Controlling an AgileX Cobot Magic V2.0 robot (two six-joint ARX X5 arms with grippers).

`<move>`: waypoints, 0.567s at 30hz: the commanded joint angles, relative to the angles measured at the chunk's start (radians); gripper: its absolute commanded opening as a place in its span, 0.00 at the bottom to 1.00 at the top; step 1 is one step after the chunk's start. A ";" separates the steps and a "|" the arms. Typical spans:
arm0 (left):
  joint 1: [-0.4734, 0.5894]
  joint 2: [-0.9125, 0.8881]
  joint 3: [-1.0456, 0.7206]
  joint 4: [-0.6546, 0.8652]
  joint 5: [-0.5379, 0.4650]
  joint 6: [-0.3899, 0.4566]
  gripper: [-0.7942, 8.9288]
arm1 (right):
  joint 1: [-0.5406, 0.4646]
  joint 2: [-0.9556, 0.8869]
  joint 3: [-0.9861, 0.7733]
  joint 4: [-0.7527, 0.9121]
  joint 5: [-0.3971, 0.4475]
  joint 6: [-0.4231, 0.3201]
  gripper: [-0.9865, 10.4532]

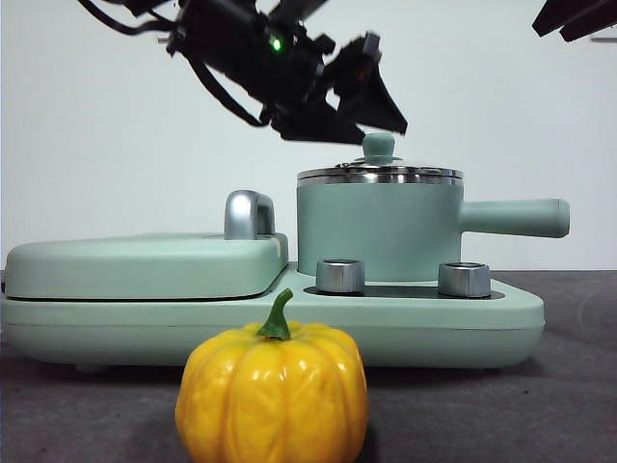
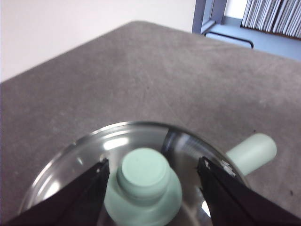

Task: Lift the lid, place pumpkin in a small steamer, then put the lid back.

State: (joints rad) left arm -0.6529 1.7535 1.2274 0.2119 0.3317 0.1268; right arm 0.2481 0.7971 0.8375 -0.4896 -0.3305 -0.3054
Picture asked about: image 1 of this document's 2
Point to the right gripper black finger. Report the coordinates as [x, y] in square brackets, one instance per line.
[590, 24]
[554, 17]

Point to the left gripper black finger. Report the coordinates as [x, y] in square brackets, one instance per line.
[366, 96]
[313, 125]

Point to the glass lid with green knob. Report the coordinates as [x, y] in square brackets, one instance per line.
[378, 144]

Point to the yellow toy pumpkin green stem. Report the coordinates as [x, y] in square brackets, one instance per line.
[270, 386]

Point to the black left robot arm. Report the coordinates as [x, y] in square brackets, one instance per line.
[241, 38]

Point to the silver control knob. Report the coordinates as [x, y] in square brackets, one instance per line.
[340, 277]
[463, 280]

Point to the mint green cooker base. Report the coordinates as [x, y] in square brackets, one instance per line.
[385, 333]

